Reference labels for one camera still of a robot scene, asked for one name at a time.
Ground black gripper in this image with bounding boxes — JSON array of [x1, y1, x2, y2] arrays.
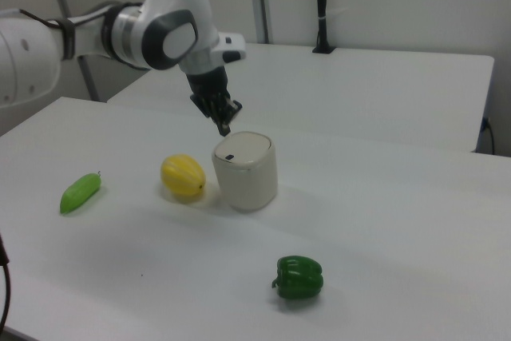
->
[[184, 67, 244, 137]]

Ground beige hinged bin lid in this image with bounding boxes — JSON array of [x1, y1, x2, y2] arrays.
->
[[212, 130, 273, 166]]

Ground small beige garbage bin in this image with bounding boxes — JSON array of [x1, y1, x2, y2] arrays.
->
[[210, 130, 279, 213]]

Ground yellow toy squash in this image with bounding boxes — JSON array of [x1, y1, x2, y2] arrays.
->
[[160, 153, 207, 199]]

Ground white side table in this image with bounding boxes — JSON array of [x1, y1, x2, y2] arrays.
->
[[105, 39, 496, 154]]

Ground light green toy cucumber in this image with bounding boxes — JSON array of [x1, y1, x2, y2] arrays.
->
[[59, 172, 104, 215]]

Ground dark green toy bell pepper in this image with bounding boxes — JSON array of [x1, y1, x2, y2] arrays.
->
[[271, 255, 325, 300]]

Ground thin grey partition post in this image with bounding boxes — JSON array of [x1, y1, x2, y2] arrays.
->
[[75, 53, 101, 103]]

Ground black pole with cable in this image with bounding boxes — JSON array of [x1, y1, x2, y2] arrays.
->
[[311, 0, 337, 55]]

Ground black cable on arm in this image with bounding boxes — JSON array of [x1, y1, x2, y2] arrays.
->
[[18, 8, 105, 61]]

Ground black cable at table edge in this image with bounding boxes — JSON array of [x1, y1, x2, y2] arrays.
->
[[481, 116, 497, 155]]

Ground dark hanging cable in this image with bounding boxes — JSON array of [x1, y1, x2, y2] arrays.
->
[[0, 232, 14, 328]]

